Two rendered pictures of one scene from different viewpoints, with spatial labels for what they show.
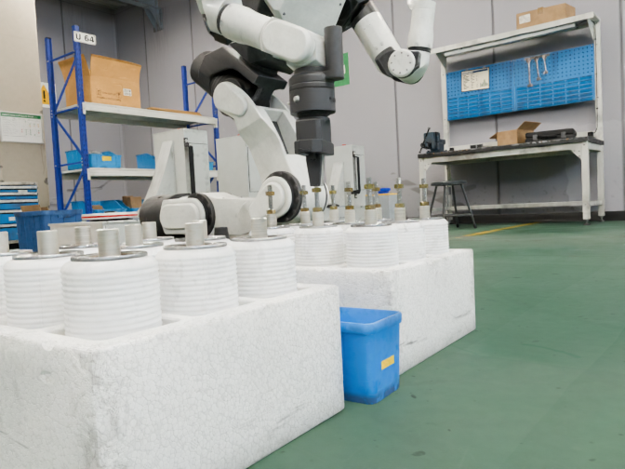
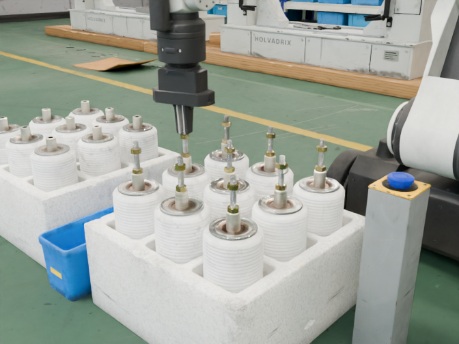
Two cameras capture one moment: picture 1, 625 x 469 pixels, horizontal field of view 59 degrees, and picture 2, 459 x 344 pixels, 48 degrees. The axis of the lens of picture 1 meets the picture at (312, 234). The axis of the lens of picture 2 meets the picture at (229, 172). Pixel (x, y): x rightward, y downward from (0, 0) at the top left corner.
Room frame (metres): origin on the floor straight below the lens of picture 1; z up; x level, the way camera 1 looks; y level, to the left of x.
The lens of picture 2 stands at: (1.29, -0.95, 0.62)
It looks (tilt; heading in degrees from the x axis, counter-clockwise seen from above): 21 degrees down; 97
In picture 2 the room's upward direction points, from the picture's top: straight up
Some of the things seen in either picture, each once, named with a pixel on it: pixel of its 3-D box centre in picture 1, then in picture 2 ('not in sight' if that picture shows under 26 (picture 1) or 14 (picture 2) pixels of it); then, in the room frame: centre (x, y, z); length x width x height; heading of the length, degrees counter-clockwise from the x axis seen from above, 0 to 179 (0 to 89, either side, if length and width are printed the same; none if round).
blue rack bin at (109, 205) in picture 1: (99, 209); not in sight; (6.00, 2.28, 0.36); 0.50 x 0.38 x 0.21; 53
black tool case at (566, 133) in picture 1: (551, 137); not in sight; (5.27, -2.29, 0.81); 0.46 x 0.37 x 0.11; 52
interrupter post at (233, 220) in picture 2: (424, 213); (233, 220); (1.21, -0.25, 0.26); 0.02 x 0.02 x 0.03
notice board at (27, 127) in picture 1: (21, 127); not in sight; (6.63, 3.35, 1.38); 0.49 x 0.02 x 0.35; 142
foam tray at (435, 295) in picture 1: (353, 299); (229, 261); (1.18, -0.08, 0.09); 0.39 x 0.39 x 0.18; 54
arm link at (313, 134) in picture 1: (312, 123); (183, 69); (1.09, -0.01, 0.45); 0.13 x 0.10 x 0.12; 163
